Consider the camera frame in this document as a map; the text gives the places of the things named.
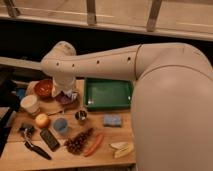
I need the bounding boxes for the blue sponge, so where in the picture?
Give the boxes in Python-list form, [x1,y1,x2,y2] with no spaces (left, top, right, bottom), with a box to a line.
[103,115,122,127]

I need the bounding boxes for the blue plastic cup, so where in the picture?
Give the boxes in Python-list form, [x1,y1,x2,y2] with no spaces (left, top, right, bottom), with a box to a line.
[53,118,68,135]

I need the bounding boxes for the black clip tool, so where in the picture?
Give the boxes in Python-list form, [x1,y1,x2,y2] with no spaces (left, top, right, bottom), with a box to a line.
[19,123,35,134]

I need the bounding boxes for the purple bowl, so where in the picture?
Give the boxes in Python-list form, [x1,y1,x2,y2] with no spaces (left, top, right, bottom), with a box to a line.
[55,92,78,105]

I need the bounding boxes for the small metal cup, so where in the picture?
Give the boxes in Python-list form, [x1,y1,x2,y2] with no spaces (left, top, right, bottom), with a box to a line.
[75,110,87,125]

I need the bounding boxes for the yellow banana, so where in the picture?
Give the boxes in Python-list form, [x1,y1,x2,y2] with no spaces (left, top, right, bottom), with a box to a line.
[110,142,134,158]

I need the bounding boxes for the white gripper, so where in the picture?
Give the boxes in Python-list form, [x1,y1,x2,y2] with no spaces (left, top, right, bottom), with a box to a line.
[52,78,78,100]

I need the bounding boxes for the blue object at table edge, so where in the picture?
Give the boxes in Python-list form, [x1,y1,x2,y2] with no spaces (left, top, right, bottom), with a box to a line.
[16,88,26,99]

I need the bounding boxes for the black rectangular bar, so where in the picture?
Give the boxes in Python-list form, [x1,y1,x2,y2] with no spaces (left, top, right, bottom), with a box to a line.
[40,129,60,151]

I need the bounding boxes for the white paper cup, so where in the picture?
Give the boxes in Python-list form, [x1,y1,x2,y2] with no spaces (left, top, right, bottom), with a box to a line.
[20,95,40,116]

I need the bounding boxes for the red bowl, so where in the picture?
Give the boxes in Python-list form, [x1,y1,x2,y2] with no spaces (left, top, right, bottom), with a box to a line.
[34,79,53,98]

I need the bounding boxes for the bunch of dark grapes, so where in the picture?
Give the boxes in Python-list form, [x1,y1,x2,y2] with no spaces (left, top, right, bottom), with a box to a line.
[64,128,93,155]

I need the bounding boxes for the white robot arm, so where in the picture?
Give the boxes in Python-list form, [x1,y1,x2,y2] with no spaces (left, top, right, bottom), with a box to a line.
[41,42,213,171]

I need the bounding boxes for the orange carrot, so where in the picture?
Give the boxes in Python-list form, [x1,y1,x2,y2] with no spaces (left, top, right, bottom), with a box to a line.
[83,133,104,157]

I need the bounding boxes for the black handled peeler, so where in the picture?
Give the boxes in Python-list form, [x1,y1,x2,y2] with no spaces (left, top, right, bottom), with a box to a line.
[23,129,52,160]

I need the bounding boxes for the yellow apple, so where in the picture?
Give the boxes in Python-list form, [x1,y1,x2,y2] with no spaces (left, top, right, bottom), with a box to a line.
[35,113,50,128]

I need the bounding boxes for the green plastic tray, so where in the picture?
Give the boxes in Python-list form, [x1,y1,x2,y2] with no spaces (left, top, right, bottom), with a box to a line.
[83,78,133,111]

